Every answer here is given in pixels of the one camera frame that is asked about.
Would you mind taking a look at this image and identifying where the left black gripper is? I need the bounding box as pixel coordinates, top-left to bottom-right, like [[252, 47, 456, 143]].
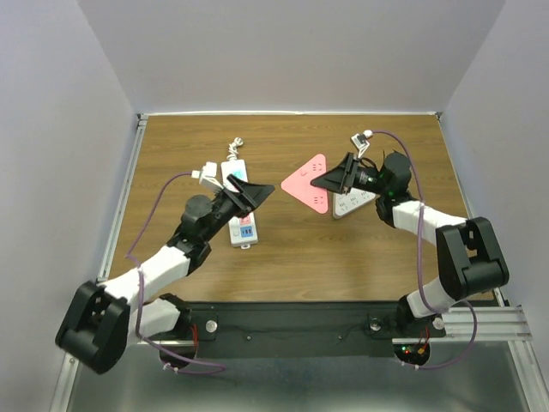
[[202, 175, 274, 243]]

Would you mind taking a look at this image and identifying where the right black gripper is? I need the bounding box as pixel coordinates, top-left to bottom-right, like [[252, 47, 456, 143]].
[[311, 152, 389, 196]]

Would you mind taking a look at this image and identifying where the white colourful power strip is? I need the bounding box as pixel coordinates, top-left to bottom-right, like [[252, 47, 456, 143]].
[[220, 159, 258, 249]]

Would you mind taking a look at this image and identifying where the pink triangular power socket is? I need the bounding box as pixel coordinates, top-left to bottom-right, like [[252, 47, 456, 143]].
[[281, 154, 329, 214]]

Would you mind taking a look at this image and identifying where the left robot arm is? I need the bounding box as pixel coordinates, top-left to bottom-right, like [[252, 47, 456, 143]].
[[55, 171, 275, 374]]

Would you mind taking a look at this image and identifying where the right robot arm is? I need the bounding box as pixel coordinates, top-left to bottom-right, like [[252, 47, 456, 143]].
[[311, 152, 510, 335]]

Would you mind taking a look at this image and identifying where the white triangular power socket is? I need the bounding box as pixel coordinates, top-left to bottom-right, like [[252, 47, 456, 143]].
[[332, 188, 376, 219]]

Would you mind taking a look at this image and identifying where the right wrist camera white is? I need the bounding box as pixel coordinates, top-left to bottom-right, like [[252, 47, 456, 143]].
[[350, 130, 374, 159]]

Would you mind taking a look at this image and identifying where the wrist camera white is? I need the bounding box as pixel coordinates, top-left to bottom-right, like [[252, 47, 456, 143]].
[[190, 161, 223, 193], [350, 130, 374, 159]]

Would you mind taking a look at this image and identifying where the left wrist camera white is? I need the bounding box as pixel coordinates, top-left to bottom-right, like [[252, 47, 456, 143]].
[[190, 161, 223, 193]]

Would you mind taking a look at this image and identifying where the white coiled strip cord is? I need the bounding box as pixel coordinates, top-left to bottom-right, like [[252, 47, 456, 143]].
[[226, 136, 246, 163]]

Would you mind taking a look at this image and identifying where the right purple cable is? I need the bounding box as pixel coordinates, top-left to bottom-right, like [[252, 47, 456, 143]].
[[371, 130, 478, 371]]

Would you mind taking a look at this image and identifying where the back aluminium rail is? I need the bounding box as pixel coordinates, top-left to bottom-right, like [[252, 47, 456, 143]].
[[136, 110, 441, 118]]

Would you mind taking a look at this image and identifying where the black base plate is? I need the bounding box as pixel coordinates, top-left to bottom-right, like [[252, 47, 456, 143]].
[[156, 301, 445, 359]]

